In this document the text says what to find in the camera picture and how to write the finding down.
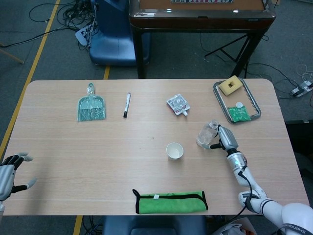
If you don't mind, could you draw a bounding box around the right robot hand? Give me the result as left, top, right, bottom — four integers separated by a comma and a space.
208, 124, 239, 151

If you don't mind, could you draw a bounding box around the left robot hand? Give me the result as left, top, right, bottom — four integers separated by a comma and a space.
0, 152, 37, 202

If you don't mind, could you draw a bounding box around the clear plastic bottle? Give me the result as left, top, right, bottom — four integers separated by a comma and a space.
196, 119, 220, 149

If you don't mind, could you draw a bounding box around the white paper cup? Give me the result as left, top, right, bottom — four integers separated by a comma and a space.
166, 142, 184, 161

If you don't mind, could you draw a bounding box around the green snack packet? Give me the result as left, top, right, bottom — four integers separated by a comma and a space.
227, 106, 251, 122

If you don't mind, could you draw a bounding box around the metal tray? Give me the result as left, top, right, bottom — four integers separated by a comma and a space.
213, 78, 262, 124

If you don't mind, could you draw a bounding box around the yellow square sponge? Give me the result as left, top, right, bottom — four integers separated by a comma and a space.
218, 75, 243, 96

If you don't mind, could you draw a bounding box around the silver foil spout pouch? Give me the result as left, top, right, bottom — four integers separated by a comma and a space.
166, 94, 191, 117

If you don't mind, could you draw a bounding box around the green microfiber cloth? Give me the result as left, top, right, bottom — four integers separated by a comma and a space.
132, 188, 209, 214

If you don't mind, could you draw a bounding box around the white plastic bag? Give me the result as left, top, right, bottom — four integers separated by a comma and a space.
215, 216, 257, 235

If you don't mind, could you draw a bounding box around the grey floor power strip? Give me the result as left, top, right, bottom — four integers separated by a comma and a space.
290, 82, 313, 98

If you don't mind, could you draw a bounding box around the black white marker pen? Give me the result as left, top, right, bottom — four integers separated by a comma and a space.
123, 92, 132, 119

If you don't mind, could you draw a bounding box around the green dustpan brush set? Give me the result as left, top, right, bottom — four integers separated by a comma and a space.
77, 83, 108, 122

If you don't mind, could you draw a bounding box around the brown mahjong table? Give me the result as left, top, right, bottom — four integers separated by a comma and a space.
129, 0, 276, 79

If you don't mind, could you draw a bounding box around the white power strip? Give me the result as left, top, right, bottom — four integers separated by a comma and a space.
75, 25, 95, 47

